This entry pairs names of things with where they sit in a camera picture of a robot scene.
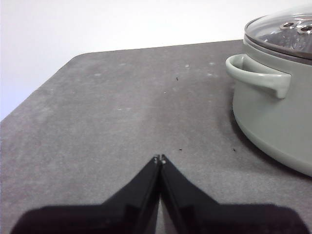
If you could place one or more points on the pale green electric steamer pot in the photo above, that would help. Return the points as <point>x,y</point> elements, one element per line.
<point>268,122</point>

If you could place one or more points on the glass lid with green knob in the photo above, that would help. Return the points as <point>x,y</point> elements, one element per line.
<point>268,24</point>

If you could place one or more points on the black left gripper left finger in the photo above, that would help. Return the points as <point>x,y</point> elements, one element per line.
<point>122,214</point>

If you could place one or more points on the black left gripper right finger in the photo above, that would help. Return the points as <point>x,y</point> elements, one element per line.
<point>195,214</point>

